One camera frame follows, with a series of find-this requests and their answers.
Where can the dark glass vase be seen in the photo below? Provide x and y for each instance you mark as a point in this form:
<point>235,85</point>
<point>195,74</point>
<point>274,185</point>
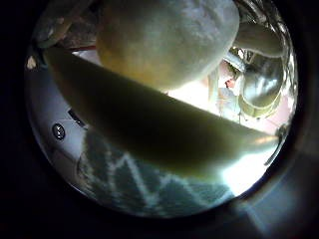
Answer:
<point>262,86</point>

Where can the artificial flower bouquet green stem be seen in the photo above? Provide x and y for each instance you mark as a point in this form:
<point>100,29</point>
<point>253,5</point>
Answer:
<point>149,129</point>

